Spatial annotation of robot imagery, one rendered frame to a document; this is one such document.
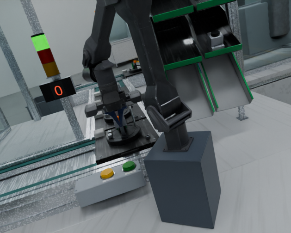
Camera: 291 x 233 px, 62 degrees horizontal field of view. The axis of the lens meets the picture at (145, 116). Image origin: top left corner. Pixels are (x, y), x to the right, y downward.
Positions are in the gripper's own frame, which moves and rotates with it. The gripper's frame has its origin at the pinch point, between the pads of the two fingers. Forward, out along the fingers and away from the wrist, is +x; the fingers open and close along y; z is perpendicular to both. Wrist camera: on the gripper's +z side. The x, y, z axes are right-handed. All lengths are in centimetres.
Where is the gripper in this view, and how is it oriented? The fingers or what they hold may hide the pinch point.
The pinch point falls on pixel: (118, 117)
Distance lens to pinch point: 80.6
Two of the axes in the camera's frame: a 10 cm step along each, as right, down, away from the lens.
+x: 2.5, 9.0, 3.5
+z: 2.0, 3.1, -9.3
